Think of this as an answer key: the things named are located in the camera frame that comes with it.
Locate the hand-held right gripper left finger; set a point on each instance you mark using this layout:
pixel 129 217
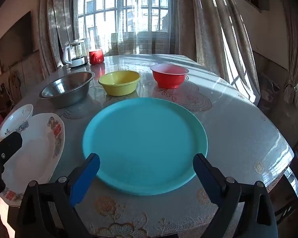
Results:
pixel 85 178

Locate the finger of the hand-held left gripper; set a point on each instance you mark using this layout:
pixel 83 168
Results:
pixel 7 147

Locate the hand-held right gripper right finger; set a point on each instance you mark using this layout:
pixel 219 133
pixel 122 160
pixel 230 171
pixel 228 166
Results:
pixel 206 178

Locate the large white printed plate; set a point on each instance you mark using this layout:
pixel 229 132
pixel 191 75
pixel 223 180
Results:
pixel 34 153

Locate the small white floral bowl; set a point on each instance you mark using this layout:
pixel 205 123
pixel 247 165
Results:
pixel 17 116

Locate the teal plastic plate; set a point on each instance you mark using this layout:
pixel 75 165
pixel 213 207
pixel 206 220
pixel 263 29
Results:
pixel 144 141

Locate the stainless steel bowl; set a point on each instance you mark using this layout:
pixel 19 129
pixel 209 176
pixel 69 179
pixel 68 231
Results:
pixel 64 96

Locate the yellow plastic bowl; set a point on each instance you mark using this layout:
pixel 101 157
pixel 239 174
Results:
pixel 119 86

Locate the red plastic bowl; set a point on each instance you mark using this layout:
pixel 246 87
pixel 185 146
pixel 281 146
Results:
pixel 167 80

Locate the light wooden chair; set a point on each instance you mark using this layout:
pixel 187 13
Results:
pixel 13 86

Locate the white glass electric kettle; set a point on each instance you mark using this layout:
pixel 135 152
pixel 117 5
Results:
pixel 75 54

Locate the red mug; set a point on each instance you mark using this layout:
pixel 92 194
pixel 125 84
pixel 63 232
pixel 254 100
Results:
pixel 96 57

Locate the tied beige curtain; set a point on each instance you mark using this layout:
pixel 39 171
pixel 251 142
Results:
pixel 294 54

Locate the sheer white curtain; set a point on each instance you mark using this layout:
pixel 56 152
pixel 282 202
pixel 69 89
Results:
pixel 139 34

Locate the barred window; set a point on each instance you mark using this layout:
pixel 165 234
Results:
pixel 106 5

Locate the wall television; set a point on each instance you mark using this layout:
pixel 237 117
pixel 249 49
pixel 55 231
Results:
pixel 15 42

